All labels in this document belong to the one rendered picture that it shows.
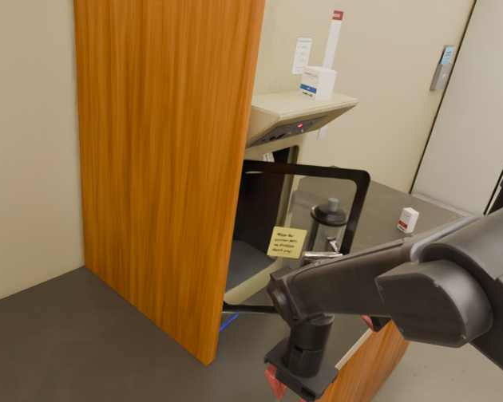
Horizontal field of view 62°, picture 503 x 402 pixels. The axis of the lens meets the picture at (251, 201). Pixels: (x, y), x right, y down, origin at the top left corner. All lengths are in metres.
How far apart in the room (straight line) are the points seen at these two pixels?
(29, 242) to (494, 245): 1.11
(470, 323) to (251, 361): 0.85
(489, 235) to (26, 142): 1.00
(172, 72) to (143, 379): 0.63
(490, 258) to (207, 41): 0.60
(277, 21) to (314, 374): 0.64
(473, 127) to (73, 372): 3.40
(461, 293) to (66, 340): 0.95
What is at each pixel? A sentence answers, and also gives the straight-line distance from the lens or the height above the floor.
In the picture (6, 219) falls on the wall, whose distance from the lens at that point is 1.16.
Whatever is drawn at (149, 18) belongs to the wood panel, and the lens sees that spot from 0.85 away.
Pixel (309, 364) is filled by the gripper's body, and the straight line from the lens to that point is 0.67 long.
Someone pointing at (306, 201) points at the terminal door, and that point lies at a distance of 0.92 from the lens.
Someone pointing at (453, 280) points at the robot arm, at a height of 1.59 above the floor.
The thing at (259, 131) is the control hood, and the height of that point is 1.47.
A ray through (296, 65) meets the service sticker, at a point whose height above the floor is 1.57.
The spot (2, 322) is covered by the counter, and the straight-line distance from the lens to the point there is 1.16.
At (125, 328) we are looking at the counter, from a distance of 1.09.
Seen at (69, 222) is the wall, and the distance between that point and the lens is 1.24.
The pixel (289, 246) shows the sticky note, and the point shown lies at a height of 1.19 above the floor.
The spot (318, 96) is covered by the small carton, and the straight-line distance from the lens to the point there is 0.93.
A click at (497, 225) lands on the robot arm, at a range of 0.24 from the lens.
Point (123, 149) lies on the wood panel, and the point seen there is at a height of 1.35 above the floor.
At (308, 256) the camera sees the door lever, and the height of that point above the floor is 1.20.
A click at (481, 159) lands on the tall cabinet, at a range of 3.86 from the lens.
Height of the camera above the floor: 1.69
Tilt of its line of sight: 26 degrees down
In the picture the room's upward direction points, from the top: 9 degrees clockwise
